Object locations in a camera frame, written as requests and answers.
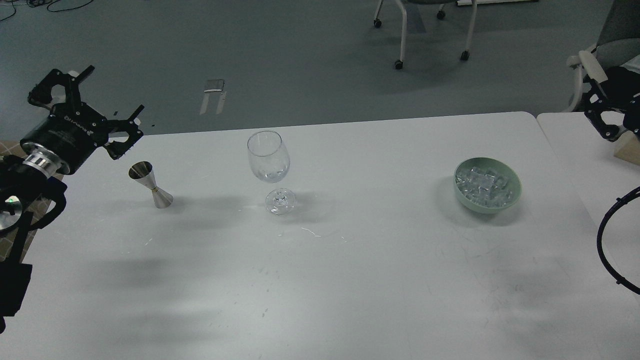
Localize clear ice cubes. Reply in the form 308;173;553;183
455;166;515;208

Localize wooden block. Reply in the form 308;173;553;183
614;132;640;166

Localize green bowl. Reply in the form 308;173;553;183
453;157;522;215

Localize clear wine glass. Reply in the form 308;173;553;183
247;130;297;215

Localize black floor cables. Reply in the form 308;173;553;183
0;0;94;22

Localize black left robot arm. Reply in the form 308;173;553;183
0;65;144;331

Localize beige checkered seat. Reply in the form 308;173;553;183
0;140;53;263

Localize white rolling chair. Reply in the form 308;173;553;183
393;0;478;71

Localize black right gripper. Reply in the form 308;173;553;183
582;80;640;143

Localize steel double jigger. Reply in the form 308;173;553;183
128;161;174;208

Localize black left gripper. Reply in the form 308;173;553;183
20;65;145;176

